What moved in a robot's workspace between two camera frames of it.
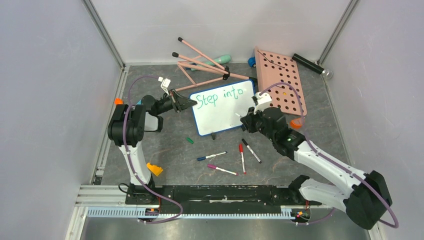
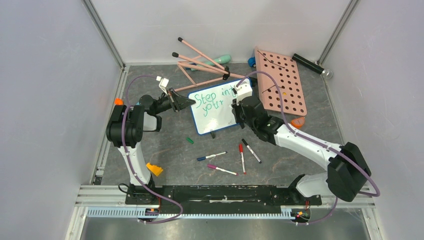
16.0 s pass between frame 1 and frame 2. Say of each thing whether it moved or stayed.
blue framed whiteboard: stayed
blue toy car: stayed
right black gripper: moved
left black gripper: stayed
